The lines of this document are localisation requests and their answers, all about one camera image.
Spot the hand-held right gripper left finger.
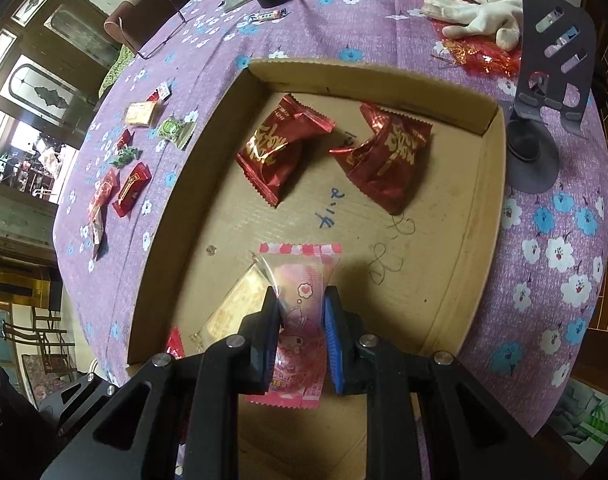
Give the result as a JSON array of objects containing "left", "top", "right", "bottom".
[{"left": 40, "top": 285, "right": 285, "bottom": 480}]

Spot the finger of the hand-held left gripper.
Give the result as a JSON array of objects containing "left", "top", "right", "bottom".
[{"left": 36, "top": 374, "right": 122, "bottom": 441}]

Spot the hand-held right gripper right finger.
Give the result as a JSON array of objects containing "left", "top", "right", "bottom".
[{"left": 321, "top": 285, "right": 552, "bottom": 480}]

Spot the yellow cracker packet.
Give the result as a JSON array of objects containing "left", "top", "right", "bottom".
[{"left": 191, "top": 265, "right": 272, "bottom": 361}]

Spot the pink cartoon snack packet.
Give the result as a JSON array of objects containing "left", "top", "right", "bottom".
[{"left": 245, "top": 241, "right": 343, "bottom": 411}]

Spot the cardboard box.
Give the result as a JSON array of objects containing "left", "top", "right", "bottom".
[{"left": 126, "top": 58, "right": 507, "bottom": 480}]

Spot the red white candy packet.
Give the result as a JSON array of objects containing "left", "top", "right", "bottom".
[{"left": 164, "top": 326, "right": 187, "bottom": 361}]

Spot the large dark red snack packet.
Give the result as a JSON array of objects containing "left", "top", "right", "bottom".
[
  {"left": 235, "top": 94, "right": 336, "bottom": 208},
  {"left": 329, "top": 102, "right": 433, "bottom": 216}
]

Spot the red packet yellow label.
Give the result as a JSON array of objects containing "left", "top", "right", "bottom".
[{"left": 111, "top": 162, "right": 152, "bottom": 218}]

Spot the red translucent snack packet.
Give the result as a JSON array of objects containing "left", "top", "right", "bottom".
[{"left": 86, "top": 167, "right": 121, "bottom": 223}]

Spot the green white round-label packet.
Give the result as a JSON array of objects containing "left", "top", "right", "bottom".
[{"left": 156, "top": 115, "right": 195, "bottom": 151}]

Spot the green clear candy packet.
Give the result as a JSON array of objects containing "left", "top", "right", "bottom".
[{"left": 109, "top": 145, "right": 142, "bottom": 168}]

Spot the cream snack packet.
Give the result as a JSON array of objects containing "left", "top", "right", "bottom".
[{"left": 123, "top": 101, "right": 163, "bottom": 127}]

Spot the purple floral tablecloth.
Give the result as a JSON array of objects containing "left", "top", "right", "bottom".
[{"left": 51, "top": 0, "right": 608, "bottom": 480}]

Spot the wooden glass-door cabinet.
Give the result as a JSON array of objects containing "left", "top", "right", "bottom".
[{"left": 0, "top": 0, "right": 125, "bottom": 271}]

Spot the red gold foil paper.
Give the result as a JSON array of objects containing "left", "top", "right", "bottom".
[{"left": 431, "top": 37, "right": 524, "bottom": 76}]

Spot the black phone stand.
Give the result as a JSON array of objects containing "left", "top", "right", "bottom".
[{"left": 508, "top": 0, "right": 597, "bottom": 195}]

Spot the brown chair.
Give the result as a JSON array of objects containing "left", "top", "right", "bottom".
[{"left": 104, "top": 0, "right": 205, "bottom": 56}]

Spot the bamboo wall picture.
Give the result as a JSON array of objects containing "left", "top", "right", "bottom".
[{"left": 548, "top": 380, "right": 608, "bottom": 461}]

